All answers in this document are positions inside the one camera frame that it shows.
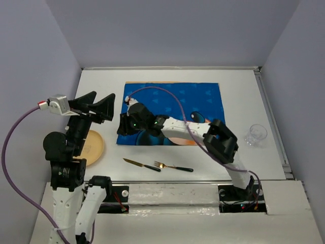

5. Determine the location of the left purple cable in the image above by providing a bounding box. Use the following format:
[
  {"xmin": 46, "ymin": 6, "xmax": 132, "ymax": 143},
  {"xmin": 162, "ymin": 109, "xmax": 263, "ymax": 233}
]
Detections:
[{"xmin": 1, "ymin": 105, "xmax": 96, "ymax": 243}]

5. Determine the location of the purple cable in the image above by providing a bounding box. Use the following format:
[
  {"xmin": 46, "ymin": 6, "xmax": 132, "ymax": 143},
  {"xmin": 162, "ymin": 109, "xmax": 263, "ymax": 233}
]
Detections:
[
  {"xmin": 128, "ymin": 86, "xmax": 262, "ymax": 204},
  {"xmin": 1, "ymin": 105, "xmax": 96, "ymax": 243}
]

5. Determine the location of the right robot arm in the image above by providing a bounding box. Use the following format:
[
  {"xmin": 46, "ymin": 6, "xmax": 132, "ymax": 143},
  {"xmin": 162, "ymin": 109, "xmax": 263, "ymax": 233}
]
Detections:
[{"xmin": 117, "ymin": 102, "xmax": 254, "ymax": 199}]

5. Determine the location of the gold fork green handle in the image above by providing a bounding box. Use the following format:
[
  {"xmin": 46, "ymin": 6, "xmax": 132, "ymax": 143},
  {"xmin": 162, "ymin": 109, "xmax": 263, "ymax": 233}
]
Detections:
[{"xmin": 154, "ymin": 161, "xmax": 193, "ymax": 172}]

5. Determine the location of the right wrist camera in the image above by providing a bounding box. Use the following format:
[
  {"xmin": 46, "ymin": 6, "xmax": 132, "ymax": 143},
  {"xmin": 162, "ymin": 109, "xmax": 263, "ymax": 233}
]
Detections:
[{"xmin": 124, "ymin": 96, "xmax": 138, "ymax": 112}]

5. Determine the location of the gold knife green handle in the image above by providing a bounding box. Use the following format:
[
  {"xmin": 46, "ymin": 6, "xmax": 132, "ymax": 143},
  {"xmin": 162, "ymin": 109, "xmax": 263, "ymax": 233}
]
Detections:
[{"xmin": 123, "ymin": 158, "xmax": 161, "ymax": 172}]

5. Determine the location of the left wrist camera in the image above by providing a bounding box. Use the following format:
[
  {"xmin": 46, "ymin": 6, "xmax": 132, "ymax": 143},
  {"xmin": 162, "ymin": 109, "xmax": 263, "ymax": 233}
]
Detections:
[{"xmin": 38, "ymin": 94, "xmax": 77, "ymax": 116}]

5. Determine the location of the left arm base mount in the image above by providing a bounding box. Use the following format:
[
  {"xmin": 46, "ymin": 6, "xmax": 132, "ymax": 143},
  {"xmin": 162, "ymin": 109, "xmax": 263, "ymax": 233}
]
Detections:
[{"xmin": 98, "ymin": 185, "xmax": 129, "ymax": 214}]

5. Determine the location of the yellow plate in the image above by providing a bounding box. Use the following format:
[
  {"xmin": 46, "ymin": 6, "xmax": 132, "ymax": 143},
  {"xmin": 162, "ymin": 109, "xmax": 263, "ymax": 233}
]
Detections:
[{"xmin": 75, "ymin": 130, "xmax": 105, "ymax": 166}]

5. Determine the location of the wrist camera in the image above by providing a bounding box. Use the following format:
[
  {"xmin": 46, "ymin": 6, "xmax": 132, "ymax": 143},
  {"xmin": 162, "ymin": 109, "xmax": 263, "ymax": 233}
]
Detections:
[
  {"xmin": 124, "ymin": 96, "xmax": 138, "ymax": 112},
  {"xmin": 38, "ymin": 94, "xmax": 77, "ymax": 116}
]

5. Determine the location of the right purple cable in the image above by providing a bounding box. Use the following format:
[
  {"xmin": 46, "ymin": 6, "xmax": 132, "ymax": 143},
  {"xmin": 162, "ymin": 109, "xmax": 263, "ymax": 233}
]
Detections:
[{"xmin": 128, "ymin": 86, "xmax": 262, "ymax": 204}]

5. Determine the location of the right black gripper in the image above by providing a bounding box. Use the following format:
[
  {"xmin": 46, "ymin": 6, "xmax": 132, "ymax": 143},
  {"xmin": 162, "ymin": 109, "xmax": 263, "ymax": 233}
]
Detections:
[{"xmin": 117, "ymin": 111, "xmax": 148, "ymax": 136}]

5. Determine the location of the clear drinking glass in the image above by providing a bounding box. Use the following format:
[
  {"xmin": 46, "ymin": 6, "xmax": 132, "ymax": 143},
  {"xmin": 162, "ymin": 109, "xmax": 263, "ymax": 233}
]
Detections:
[{"xmin": 244, "ymin": 124, "xmax": 268, "ymax": 146}]

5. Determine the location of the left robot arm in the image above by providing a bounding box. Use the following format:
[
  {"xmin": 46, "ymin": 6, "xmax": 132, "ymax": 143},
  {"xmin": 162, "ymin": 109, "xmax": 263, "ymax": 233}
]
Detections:
[{"xmin": 39, "ymin": 91, "xmax": 115, "ymax": 243}]

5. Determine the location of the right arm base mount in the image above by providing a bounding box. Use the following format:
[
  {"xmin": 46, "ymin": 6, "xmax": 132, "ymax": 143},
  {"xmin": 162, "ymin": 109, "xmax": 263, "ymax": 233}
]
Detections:
[{"xmin": 218, "ymin": 184, "xmax": 267, "ymax": 214}]

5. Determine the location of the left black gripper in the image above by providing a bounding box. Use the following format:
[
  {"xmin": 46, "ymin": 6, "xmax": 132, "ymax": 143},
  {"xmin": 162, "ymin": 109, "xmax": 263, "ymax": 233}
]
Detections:
[{"xmin": 66, "ymin": 89, "xmax": 116, "ymax": 154}]

